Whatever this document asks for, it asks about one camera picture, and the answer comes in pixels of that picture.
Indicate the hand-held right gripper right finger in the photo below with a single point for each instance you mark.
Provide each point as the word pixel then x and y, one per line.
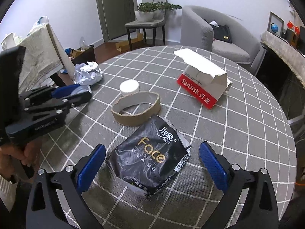
pixel 213 168

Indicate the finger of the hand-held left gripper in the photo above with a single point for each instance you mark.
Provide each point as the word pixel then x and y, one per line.
pixel 81 96
pixel 64 91

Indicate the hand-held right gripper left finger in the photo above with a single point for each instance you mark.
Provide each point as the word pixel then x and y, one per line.
pixel 91 169

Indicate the white paper ball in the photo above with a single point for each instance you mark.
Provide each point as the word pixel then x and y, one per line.
pixel 88 72

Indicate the white round lid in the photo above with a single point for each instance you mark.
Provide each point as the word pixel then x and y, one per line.
pixel 129 88

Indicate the black tissue packet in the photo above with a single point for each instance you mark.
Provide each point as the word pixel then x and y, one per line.
pixel 147 157

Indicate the red and white cardboard box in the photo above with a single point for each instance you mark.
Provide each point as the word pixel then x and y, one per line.
pixel 202 91

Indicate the person's left hand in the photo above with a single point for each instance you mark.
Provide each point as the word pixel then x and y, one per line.
pixel 28 152

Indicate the grey checked tablecloth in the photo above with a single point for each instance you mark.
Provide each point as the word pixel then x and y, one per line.
pixel 214 136

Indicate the beige patterned tablecloth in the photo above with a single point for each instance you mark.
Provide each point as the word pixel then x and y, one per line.
pixel 40 52

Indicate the white plastic bag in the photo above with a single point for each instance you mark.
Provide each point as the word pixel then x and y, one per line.
pixel 39 25

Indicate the flat cardboard box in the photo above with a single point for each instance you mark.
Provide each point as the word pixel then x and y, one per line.
pixel 128 44

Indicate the grey door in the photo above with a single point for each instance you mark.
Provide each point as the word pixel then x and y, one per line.
pixel 114 9

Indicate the potted green plant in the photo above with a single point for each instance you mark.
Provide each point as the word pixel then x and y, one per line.
pixel 144 15

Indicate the grey armchair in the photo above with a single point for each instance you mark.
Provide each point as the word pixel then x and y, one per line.
pixel 195 28

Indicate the black handbag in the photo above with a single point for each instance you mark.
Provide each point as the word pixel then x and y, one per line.
pixel 221 33

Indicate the fringed beige table runner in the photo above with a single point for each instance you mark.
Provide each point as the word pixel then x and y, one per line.
pixel 281 47

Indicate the white paper sheet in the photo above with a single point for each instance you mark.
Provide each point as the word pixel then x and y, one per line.
pixel 213 23

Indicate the dark brown box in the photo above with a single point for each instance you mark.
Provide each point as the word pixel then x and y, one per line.
pixel 292 37

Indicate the small blue globe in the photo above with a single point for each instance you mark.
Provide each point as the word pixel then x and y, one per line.
pixel 275 28

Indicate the small red flags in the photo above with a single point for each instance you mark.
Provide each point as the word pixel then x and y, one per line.
pixel 291 25

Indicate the picture frame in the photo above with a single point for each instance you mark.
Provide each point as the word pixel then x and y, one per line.
pixel 280 19

